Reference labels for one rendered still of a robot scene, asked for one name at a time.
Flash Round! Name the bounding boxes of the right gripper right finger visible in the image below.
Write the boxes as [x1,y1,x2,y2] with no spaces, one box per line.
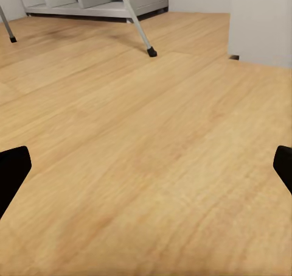
[274,146,292,193]

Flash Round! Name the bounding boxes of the camera tripod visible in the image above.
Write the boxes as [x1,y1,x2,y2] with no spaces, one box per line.
[0,0,157,57]

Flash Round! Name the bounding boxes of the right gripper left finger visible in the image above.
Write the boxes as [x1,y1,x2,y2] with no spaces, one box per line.
[0,146,32,218]

